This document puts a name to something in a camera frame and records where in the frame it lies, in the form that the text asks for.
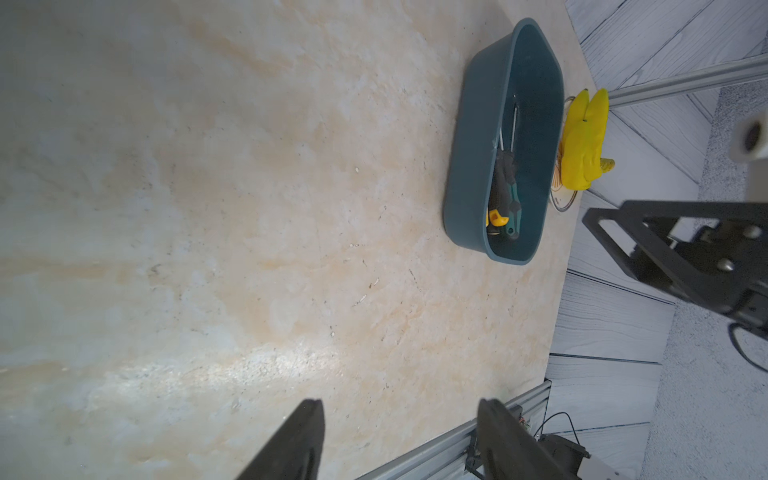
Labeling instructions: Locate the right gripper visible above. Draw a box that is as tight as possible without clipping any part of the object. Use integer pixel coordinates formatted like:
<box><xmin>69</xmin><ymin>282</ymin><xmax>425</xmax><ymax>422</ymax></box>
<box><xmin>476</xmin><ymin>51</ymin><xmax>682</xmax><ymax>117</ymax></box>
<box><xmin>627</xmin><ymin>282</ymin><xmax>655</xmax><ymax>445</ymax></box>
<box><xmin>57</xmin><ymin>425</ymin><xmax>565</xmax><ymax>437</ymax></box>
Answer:
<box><xmin>583</xmin><ymin>200</ymin><xmax>767</xmax><ymax>339</ymax></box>

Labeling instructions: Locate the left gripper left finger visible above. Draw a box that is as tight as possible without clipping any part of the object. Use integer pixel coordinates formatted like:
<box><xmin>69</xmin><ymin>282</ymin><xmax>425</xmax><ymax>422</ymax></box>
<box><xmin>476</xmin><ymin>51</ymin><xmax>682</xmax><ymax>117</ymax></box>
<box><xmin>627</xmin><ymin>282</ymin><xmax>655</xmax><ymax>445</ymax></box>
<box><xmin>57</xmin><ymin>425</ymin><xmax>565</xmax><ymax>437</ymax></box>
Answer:
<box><xmin>237</xmin><ymin>399</ymin><xmax>325</xmax><ymax>480</ymax></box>

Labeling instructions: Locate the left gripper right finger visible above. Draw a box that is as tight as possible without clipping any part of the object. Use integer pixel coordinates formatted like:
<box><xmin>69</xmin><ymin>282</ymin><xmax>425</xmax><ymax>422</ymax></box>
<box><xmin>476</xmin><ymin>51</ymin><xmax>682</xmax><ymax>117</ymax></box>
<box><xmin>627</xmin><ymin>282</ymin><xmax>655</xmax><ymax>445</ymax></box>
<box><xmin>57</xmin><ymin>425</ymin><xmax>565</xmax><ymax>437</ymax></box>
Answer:
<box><xmin>477</xmin><ymin>399</ymin><xmax>577</xmax><ymax>480</ymax></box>

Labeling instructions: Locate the green handle screwdriver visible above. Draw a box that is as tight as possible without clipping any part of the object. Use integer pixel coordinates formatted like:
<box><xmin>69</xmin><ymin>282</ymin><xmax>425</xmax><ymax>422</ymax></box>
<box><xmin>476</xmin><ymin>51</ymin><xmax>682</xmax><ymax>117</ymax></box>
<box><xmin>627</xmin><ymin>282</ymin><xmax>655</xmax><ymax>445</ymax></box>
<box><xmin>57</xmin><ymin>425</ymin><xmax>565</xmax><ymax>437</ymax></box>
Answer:
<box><xmin>499</xmin><ymin>97</ymin><xmax>522</xmax><ymax>240</ymax></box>

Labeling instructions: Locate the black yellow copper-shaft screwdriver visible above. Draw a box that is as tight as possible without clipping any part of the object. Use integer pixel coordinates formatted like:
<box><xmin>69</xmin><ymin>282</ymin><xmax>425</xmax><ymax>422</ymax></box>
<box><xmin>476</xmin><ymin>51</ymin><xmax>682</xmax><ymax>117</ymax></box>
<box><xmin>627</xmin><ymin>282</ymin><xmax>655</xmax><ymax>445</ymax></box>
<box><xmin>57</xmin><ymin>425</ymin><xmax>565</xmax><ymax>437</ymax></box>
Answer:
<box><xmin>487</xmin><ymin>130</ymin><xmax>510</xmax><ymax>236</ymax></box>

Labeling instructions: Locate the teal storage box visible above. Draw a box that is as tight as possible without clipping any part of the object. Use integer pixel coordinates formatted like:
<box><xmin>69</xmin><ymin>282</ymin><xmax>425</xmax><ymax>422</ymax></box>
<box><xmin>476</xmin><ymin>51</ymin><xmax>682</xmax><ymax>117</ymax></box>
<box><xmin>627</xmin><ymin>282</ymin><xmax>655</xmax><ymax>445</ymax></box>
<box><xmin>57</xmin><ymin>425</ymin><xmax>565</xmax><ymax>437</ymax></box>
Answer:
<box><xmin>443</xmin><ymin>18</ymin><xmax>565</xmax><ymax>265</ymax></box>

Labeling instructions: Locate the patterned round plate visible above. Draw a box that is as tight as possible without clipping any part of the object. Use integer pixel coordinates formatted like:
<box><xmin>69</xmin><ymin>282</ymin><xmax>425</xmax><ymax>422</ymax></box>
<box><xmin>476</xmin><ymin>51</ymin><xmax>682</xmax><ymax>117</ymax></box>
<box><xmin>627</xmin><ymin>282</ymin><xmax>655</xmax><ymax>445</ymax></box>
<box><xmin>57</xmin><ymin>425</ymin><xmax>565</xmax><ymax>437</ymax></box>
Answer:
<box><xmin>550</xmin><ymin>150</ymin><xmax>578</xmax><ymax>213</ymax></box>

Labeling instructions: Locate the yellow banana bunch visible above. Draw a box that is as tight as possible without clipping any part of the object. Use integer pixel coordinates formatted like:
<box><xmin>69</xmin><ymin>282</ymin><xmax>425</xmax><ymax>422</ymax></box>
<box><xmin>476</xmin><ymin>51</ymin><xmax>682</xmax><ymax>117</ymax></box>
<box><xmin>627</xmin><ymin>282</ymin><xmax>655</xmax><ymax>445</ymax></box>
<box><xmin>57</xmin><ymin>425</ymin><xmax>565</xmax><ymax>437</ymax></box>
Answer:
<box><xmin>561</xmin><ymin>89</ymin><xmax>615</xmax><ymax>191</ymax></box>

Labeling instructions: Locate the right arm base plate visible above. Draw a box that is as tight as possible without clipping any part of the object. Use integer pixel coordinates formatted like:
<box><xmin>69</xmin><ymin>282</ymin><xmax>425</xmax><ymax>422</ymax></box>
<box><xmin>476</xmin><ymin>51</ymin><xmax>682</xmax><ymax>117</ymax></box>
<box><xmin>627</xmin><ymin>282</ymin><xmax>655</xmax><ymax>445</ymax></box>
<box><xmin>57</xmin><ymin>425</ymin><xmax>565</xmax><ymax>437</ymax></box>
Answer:
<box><xmin>464</xmin><ymin>428</ymin><xmax>592</xmax><ymax>480</ymax></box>

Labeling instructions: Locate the aluminium front rail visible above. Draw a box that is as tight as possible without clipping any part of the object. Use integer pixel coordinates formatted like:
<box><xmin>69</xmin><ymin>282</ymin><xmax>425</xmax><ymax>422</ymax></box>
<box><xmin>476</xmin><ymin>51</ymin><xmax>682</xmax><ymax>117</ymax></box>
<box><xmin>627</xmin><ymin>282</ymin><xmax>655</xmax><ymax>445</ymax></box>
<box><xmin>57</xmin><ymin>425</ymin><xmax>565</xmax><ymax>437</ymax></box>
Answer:
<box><xmin>360</xmin><ymin>380</ymin><xmax>552</xmax><ymax>480</ymax></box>

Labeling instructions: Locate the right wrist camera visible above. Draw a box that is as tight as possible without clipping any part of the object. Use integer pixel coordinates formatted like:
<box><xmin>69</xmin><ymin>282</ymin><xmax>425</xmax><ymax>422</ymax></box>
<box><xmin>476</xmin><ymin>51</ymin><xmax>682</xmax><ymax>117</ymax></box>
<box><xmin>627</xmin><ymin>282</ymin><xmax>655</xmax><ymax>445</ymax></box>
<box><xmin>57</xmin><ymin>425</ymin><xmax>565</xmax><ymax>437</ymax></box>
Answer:
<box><xmin>729</xmin><ymin>110</ymin><xmax>768</xmax><ymax>203</ymax></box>

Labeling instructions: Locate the right aluminium frame post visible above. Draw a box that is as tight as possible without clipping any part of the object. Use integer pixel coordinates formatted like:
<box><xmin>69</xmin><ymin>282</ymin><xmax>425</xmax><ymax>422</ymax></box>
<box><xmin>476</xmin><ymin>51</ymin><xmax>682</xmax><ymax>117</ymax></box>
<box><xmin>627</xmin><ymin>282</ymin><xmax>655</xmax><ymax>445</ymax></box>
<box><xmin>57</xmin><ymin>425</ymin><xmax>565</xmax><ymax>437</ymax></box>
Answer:
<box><xmin>609</xmin><ymin>54</ymin><xmax>767</xmax><ymax>107</ymax></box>

